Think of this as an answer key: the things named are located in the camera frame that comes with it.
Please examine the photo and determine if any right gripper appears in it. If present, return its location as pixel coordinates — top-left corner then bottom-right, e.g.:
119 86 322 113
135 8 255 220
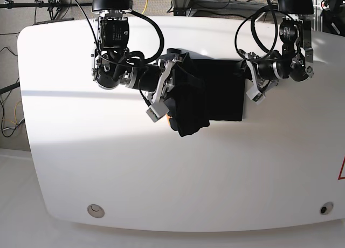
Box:
139 55 183 107

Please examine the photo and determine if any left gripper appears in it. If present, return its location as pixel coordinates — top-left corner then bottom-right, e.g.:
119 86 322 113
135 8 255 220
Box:
234 50 280 94

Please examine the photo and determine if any black T-shirt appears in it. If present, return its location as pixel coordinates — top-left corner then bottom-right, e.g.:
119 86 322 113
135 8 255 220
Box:
164 48 245 137

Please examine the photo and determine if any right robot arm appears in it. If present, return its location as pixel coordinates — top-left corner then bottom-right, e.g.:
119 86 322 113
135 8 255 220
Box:
90 0 181 113

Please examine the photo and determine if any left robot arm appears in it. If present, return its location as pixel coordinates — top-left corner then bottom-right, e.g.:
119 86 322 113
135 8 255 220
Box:
236 0 314 103

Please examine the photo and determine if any black tripod stand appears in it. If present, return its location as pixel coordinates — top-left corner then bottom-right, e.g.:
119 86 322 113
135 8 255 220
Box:
1 0 92 24

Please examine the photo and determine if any red triangle warning sticker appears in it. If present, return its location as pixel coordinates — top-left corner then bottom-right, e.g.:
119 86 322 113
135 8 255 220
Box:
338 158 345 180

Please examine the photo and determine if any left table grommet cap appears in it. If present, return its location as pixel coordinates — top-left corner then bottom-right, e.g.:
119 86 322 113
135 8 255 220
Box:
87 204 105 218

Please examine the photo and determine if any table grommet cap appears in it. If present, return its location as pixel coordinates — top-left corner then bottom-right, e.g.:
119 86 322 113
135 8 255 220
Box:
87 204 105 218
320 202 334 215

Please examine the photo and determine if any right table grommet cap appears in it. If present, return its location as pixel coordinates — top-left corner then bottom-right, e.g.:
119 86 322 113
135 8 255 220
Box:
320 202 334 215

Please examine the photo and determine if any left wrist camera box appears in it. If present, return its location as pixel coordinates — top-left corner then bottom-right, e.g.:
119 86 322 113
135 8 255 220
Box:
246 85 266 105

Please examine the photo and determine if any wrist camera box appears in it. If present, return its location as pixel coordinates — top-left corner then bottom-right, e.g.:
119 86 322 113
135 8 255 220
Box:
146 102 169 122
246 85 266 105

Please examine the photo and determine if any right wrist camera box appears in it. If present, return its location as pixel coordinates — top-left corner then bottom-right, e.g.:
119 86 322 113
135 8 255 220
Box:
146 102 169 122

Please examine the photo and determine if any aluminium frame base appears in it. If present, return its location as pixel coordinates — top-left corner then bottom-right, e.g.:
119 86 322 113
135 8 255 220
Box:
169 0 324 30

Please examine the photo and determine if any floor cables left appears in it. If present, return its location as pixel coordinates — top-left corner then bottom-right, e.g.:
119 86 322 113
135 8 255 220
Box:
0 46 24 137

